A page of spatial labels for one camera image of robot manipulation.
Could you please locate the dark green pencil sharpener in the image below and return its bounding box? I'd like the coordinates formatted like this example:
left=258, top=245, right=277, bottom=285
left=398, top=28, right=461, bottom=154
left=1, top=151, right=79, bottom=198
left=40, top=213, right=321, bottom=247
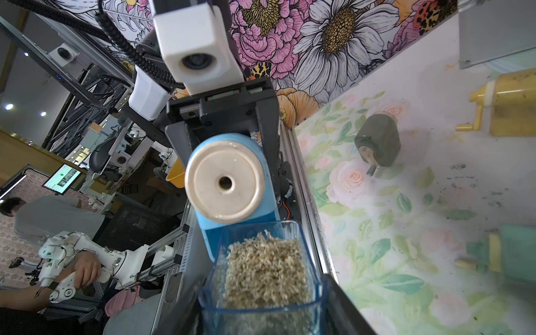
left=355, top=113, right=401, bottom=177

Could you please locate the translucent blue shavings tray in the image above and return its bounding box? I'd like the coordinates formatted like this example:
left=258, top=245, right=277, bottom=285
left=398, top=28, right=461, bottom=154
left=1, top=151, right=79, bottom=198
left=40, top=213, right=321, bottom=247
left=199, top=221, right=326, bottom=334

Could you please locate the person in grey shirt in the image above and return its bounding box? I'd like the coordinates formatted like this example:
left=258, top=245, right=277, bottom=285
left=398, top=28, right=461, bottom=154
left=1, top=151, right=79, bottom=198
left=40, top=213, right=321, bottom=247
left=1, top=195, right=106, bottom=312

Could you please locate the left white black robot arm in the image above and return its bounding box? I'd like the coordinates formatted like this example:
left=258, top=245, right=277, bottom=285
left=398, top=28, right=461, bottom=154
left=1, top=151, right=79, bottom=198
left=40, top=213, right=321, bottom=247
left=18, top=1, right=281, bottom=195

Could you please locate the silver aluminium case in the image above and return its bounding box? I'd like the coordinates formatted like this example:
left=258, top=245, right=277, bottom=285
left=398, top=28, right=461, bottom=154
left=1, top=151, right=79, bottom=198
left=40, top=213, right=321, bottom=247
left=458, top=1, right=535, bottom=68

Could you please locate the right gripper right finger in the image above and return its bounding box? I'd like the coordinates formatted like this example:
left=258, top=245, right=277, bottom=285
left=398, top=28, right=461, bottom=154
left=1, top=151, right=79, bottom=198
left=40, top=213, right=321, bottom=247
left=322, top=274, right=376, bottom=335

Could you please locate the teal square pencil sharpener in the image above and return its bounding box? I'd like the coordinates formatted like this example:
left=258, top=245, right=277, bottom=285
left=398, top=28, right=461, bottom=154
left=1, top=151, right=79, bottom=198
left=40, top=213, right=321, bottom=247
left=454, top=225, right=535, bottom=291

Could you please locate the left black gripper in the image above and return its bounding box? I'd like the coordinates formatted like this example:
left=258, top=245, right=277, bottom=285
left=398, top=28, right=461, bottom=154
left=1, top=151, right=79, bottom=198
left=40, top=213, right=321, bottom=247
left=165, top=78, right=281, bottom=197

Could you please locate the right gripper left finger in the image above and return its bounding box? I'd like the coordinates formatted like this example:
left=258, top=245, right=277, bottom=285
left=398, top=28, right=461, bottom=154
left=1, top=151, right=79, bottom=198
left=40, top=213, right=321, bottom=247
left=152, top=276, right=205, bottom=335

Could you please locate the computer monitor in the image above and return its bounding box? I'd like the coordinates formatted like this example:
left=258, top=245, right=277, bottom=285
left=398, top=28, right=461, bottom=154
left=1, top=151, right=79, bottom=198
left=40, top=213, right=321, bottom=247
left=43, top=164, right=82, bottom=195

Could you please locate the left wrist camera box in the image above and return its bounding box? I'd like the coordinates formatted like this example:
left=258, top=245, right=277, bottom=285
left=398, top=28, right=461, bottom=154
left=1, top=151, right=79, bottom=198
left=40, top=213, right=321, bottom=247
left=150, top=0, right=245, bottom=95

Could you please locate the yellow pencil sharpener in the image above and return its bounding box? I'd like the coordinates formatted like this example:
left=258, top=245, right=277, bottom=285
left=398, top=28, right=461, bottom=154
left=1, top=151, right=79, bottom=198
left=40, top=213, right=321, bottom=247
left=455, top=68, right=535, bottom=137

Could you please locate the yellow plastic bin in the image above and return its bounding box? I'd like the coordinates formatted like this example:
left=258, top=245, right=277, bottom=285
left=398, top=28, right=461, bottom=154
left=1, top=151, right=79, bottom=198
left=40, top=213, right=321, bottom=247
left=166, top=159, right=186, bottom=188

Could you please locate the blue pencil sharpener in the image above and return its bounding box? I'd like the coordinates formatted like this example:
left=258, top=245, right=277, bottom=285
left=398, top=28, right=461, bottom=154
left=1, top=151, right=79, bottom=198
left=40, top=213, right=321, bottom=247
left=185, top=133, right=281, bottom=262

